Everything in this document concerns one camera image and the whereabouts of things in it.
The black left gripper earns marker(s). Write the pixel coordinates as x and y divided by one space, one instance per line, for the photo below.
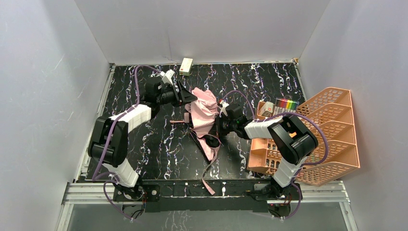
177 94

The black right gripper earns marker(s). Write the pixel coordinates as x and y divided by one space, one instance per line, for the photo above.
219 126

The pink and black folding umbrella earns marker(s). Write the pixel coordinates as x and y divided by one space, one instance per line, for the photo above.
201 113

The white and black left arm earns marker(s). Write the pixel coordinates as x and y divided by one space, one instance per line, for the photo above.
109 140

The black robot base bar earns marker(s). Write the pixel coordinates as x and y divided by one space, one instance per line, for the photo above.
192 195

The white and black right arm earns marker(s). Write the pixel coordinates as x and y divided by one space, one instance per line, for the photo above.
292 138

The small white box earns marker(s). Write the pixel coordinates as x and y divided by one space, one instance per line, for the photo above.
186 67

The white eraser in organizer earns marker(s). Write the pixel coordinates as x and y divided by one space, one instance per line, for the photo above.
266 109

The pack of coloured markers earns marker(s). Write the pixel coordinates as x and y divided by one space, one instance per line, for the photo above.
283 105

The orange plastic desk organizer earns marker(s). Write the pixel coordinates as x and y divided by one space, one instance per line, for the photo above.
332 110

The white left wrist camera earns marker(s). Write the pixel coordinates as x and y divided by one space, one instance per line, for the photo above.
167 76

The aluminium table frame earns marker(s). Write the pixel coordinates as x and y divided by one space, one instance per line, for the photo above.
262 158

